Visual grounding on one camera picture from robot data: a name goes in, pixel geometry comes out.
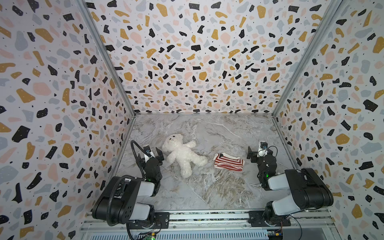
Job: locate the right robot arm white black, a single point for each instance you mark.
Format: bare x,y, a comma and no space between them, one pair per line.
307,190

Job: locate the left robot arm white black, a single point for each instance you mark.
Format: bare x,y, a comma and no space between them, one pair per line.
118,204

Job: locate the white ribbed vent strip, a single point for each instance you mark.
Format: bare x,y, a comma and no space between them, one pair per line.
192,235

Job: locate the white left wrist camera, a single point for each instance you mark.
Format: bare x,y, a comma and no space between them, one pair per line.
148,152

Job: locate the white plush teddy bear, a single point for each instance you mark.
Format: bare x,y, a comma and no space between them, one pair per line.
183,154

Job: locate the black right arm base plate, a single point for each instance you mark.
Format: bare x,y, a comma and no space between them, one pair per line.
263,219

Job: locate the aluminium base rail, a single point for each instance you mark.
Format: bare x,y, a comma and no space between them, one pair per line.
243,220

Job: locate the red white striped knit sweater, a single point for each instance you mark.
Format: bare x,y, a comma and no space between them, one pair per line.
225,161

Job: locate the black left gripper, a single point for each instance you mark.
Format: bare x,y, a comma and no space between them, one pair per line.
153,159

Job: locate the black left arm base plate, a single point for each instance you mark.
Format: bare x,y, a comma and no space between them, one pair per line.
158,220

